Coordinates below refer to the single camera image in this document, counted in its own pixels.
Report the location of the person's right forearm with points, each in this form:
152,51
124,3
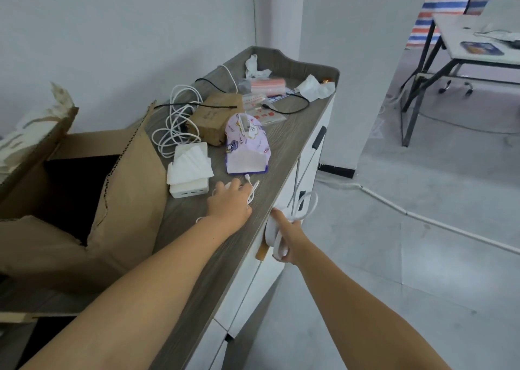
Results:
357,313

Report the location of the large brown cardboard box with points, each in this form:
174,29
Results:
130,191

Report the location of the purple tissue packet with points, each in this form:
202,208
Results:
248,146

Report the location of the small orange object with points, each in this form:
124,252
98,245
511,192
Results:
327,81

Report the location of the person's left fingers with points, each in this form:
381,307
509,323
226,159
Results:
229,189

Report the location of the crumpled white tissue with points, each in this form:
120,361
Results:
315,88

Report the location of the white desk black frame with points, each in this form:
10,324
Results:
459,28

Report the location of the clear red print bag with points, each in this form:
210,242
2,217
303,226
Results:
264,111

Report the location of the crumpled white plastic wrapper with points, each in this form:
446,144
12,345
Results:
254,69

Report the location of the white power strip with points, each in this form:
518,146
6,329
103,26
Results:
189,190

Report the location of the person's left forearm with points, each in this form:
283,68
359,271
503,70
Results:
142,300

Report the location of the person's left hand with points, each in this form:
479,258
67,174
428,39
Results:
229,209

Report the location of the small brown cardboard box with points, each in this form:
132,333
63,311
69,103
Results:
213,118

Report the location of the person's right thumb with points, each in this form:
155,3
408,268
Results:
279,217

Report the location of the white patterned cloth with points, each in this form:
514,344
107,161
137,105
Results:
28,138

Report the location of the grey wood top white cabinet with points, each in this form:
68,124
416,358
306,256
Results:
280,138

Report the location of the red top zip bags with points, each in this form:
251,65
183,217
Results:
268,85

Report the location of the white folded tissue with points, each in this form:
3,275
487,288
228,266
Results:
189,164

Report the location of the person's right hand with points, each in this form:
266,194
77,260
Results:
292,237

